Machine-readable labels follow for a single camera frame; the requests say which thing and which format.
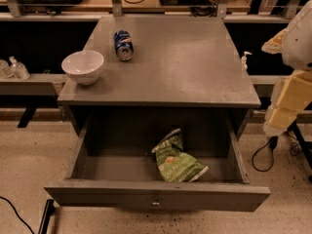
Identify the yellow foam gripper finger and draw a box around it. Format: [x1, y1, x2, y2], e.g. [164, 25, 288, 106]
[263, 70, 312, 137]
[261, 29, 287, 55]

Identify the green jalapeno chip bag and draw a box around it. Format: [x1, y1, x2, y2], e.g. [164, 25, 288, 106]
[147, 129, 209, 182]

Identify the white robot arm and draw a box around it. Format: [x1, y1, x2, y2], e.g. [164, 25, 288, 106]
[261, 0, 312, 137]

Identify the grey cabinet counter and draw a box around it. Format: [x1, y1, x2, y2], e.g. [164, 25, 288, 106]
[57, 15, 262, 140]

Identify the grey open top drawer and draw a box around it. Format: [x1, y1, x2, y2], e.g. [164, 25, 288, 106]
[45, 107, 270, 212]

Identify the black stand leg right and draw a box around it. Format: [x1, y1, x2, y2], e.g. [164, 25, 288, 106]
[289, 122, 312, 182]

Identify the white pump bottle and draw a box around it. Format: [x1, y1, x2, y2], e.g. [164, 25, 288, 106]
[241, 51, 252, 70]

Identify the blue soda can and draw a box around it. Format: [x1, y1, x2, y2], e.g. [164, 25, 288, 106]
[114, 30, 134, 61]

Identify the white ceramic bowl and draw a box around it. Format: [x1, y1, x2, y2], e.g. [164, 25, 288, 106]
[61, 50, 104, 85]

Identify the clear plastic bottle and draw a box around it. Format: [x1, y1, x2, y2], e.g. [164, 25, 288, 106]
[9, 57, 30, 80]

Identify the black stand foot left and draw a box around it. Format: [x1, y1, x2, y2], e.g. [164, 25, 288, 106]
[38, 199, 56, 234]

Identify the black cable right floor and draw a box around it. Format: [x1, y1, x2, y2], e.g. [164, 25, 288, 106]
[251, 131, 304, 173]

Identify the black cable floor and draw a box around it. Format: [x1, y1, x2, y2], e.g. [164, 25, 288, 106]
[251, 131, 304, 173]
[0, 196, 35, 234]

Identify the black cable left floor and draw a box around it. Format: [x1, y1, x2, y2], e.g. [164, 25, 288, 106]
[0, 196, 35, 234]

